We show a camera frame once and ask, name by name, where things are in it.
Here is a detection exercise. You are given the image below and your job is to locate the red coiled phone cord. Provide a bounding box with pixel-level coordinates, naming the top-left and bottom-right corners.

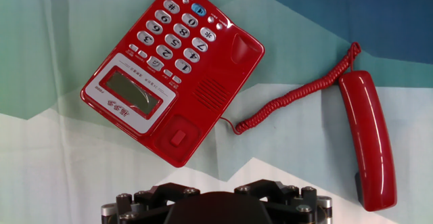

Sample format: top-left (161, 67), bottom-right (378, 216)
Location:
top-left (219, 41), bottom-right (362, 136)

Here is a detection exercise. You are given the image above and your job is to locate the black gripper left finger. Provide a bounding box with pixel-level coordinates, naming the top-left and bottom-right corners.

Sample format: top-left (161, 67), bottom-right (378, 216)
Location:
top-left (100, 182), bottom-right (201, 224)

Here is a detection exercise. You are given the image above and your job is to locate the red telephone handset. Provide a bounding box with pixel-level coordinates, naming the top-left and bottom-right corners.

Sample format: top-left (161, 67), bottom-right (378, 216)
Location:
top-left (338, 70), bottom-right (398, 212)

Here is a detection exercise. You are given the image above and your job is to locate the red telephone base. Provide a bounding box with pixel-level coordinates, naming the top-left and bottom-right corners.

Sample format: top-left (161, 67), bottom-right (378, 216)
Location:
top-left (80, 0), bottom-right (266, 169)

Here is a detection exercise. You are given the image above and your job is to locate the blue green white tablecloth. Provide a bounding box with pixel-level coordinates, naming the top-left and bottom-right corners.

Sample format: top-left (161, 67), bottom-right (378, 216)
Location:
top-left (0, 0), bottom-right (433, 224)

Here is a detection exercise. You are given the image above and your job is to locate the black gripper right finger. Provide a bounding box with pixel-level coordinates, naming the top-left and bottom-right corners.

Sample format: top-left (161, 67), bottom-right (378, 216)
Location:
top-left (233, 179), bottom-right (333, 224)

